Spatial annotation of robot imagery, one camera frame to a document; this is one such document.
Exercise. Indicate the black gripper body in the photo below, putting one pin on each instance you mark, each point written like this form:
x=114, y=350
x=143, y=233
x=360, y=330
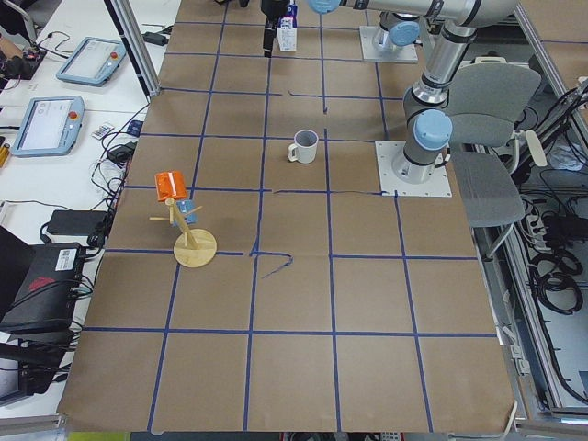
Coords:
x=271, y=10

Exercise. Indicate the white blue milk carton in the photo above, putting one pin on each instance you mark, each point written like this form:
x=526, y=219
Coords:
x=287, y=31

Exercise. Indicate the white grey mug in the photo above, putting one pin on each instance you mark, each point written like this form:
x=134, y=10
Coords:
x=304, y=147

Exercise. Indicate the upper blue teach pendant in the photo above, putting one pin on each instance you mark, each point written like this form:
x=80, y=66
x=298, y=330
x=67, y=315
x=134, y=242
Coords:
x=93, y=62

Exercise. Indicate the blue teach pendant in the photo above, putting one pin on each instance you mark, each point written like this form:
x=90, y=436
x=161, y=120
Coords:
x=50, y=126
x=93, y=62

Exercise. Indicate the orange mug on stand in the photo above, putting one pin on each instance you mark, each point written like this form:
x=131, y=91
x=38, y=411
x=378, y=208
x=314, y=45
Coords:
x=170, y=184

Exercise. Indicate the white remote control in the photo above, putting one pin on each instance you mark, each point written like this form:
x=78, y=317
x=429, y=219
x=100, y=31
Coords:
x=102, y=131

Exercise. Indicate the blue mug on stand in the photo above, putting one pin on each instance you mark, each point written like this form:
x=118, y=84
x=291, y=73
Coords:
x=188, y=209

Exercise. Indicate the grey office chair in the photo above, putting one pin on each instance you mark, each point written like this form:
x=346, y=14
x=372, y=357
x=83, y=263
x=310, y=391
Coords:
x=484, y=101

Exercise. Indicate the lower blue teach pendant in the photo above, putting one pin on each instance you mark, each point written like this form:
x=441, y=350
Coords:
x=50, y=126

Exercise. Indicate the wooden mug tree stand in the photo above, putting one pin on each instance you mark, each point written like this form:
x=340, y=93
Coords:
x=194, y=247

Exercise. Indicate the black power adapter brick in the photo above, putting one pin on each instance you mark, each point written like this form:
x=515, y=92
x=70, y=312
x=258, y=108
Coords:
x=75, y=222

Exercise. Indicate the black red computer box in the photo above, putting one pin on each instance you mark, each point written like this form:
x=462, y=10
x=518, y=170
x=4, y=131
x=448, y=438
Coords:
x=40, y=293

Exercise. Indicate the aluminium frame post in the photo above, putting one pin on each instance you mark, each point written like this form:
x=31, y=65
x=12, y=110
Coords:
x=136, y=48

